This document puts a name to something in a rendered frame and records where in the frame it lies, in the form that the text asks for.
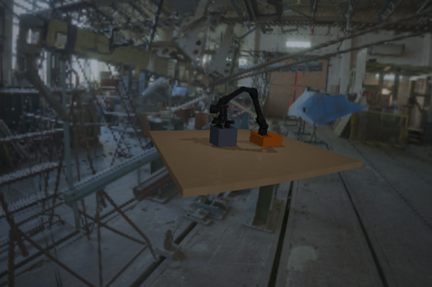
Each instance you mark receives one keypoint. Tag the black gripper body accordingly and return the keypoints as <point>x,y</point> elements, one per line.
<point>222,119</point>

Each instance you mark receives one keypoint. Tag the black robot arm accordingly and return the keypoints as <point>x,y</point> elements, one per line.
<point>253,92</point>

